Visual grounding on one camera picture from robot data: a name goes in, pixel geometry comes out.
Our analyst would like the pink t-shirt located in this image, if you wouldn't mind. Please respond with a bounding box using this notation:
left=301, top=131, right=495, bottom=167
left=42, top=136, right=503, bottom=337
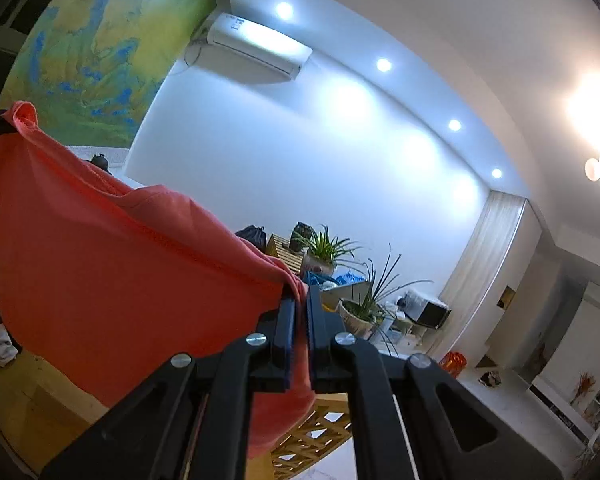
left=0, top=100, right=318, bottom=461

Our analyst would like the red box on floor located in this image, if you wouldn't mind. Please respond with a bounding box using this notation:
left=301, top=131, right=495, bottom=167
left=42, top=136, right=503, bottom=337
left=439, top=351, right=467, bottom=379

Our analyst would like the wooden slat fence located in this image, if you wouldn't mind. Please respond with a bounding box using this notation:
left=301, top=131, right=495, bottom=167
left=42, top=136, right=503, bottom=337
left=260, top=234, right=352, bottom=479

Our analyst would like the dark teapot set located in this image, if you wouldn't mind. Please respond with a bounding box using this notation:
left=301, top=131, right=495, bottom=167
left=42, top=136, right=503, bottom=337
left=88, top=154, right=109, bottom=172

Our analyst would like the potted spider plant grey pot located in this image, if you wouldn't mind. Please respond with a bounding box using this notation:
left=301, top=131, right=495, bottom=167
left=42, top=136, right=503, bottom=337
left=336, top=247, right=431, bottom=338

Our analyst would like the blue bag on fence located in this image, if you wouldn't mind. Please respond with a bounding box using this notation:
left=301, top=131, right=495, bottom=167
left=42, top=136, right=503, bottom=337
left=302, top=271, right=365, bottom=290

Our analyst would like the potted green plant red pot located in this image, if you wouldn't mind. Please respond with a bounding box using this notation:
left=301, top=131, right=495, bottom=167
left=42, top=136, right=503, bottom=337
left=301, top=224, right=361, bottom=275

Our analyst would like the dark ceramic vase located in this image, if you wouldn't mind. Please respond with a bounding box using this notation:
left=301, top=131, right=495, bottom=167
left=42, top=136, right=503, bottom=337
left=289, top=221, right=314, bottom=254

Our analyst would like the white air conditioner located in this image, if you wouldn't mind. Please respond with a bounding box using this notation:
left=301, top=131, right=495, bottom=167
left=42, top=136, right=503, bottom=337
left=206, top=13, right=313, bottom=80

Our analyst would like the black sports drawstring bag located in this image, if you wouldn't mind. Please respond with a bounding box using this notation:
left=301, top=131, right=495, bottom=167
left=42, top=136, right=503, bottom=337
left=235, top=224, right=268, bottom=252

